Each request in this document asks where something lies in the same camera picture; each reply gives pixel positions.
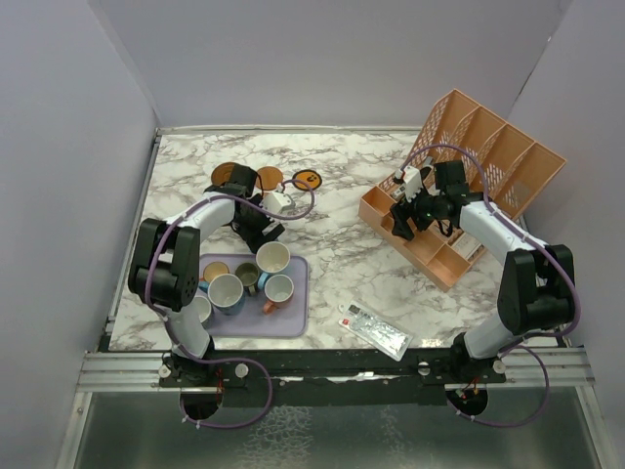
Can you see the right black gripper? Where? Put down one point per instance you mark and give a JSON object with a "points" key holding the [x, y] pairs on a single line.
{"points": [[400, 225]]}

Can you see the olive green small mug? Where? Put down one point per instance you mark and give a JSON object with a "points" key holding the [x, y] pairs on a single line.
{"points": [[249, 275]]}

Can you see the black orange face coaster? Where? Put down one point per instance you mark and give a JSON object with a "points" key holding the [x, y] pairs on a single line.
{"points": [[307, 179]]}

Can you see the dark brown ringed coaster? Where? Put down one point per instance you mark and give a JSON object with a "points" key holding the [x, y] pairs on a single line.
{"points": [[269, 177]]}

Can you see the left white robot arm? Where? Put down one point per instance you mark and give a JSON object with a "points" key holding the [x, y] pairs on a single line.
{"points": [[165, 271]]}

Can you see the cream white mug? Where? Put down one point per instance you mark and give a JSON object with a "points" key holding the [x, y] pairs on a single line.
{"points": [[273, 257]]}

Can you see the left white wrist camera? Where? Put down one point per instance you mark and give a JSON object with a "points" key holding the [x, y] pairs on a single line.
{"points": [[277, 202]]}

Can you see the grey white mug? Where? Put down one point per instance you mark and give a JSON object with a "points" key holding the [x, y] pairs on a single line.
{"points": [[203, 308]]}

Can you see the dark brown grooved coaster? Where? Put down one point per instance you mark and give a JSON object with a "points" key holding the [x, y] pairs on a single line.
{"points": [[221, 173]]}

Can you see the clear plastic packet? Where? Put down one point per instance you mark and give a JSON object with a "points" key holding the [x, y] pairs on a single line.
{"points": [[368, 326]]}

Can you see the pink handled white mug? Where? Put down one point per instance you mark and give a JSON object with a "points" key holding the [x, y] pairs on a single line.
{"points": [[279, 291]]}

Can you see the white paper card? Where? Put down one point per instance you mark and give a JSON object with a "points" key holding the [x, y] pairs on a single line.
{"points": [[466, 246]]}

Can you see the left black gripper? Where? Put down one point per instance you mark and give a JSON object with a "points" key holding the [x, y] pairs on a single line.
{"points": [[255, 238]]}

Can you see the black mounting rail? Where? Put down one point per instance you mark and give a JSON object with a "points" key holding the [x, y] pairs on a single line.
{"points": [[325, 377]]}

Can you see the orange topped blue cup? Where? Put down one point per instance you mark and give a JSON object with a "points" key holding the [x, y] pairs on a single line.
{"points": [[210, 272]]}

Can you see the peach plastic desk organizer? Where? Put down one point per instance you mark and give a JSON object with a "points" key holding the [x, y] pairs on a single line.
{"points": [[517, 169]]}

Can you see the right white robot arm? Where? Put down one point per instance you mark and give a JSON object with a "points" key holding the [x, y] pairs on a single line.
{"points": [[537, 292]]}

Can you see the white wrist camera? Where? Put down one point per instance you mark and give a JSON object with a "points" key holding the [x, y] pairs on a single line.
{"points": [[410, 182], [277, 202]]}

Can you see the large blue mug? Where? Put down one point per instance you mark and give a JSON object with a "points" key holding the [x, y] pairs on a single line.
{"points": [[226, 294]]}

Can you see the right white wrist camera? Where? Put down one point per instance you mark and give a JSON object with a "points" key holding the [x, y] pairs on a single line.
{"points": [[410, 182]]}

